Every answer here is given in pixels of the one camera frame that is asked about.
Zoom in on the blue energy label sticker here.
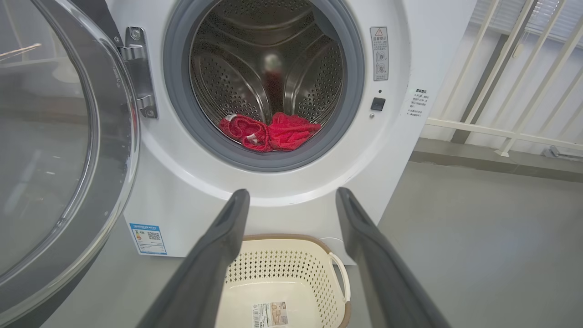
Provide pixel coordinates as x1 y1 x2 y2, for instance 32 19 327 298
129 223 167 256

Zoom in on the red and white garment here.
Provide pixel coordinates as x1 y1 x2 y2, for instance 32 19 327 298
218 112 322 153

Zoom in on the grey warning sticker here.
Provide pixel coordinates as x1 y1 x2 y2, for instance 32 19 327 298
369 26 389 82

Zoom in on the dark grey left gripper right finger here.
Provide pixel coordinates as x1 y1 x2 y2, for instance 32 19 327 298
336 187 451 328

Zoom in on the round black glass washer door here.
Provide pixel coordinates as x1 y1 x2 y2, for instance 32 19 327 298
0 0 141 328

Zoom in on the cream perforated laundry basket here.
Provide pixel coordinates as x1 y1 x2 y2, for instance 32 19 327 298
214 234 352 328

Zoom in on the small printed text label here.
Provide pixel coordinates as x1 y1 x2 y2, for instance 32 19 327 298
407 88 430 118

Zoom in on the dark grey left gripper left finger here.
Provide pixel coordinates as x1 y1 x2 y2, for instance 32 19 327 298
137 189 251 328

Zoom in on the white printed product label sticker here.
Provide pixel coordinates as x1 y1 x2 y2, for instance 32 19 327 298
250 301 289 328

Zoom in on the white front-load washing machine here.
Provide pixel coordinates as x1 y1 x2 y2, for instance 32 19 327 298
105 0 478 266

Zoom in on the white metal railing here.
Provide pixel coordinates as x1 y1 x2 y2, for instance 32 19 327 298
426 0 583 158

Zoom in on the silver metal door hinge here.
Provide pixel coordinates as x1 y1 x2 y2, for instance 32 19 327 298
118 26 159 120

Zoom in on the white window blind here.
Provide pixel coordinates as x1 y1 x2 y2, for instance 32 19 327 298
469 0 583 48

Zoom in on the grey metal floor bracket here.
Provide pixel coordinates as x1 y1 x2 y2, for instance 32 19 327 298
542 146 583 161

